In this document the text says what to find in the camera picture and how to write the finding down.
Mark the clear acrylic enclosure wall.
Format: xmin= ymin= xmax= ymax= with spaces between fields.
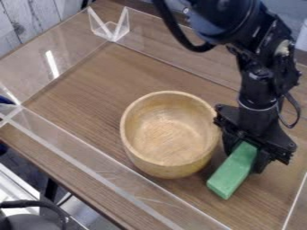
xmin=0 ymin=0 xmax=307 ymax=230

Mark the clear acrylic corner bracket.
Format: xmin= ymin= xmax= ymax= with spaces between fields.
xmin=87 ymin=7 xmax=130 ymax=42

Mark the black cable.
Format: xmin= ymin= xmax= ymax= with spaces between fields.
xmin=0 ymin=199 xmax=68 ymax=230

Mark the brown wooden bowl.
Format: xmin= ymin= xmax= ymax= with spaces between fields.
xmin=120 ymin=91 xmax=220 ymax=179

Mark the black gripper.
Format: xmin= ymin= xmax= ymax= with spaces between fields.
xmin=214 ymin=99 xmax=298 ymax=173

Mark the white object at right edge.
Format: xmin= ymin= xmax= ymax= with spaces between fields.
xmin=296 ymin=27 xmax=307 ymax=52

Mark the blue object at left edge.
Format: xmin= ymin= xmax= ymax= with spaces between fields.
xmin=0 ymin=95 xmax=15 ymax=105

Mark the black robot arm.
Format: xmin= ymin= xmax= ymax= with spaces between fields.
xmin=152 ymin=0 xmax=302 ymax=173

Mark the black metal bracket with screw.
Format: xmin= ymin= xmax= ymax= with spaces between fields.
xmin=40 ymin=208 xmax=88 ymax=230

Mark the green rectangular block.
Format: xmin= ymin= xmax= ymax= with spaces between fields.
xmin=207 ymin=142 xmax=258 ymax=199

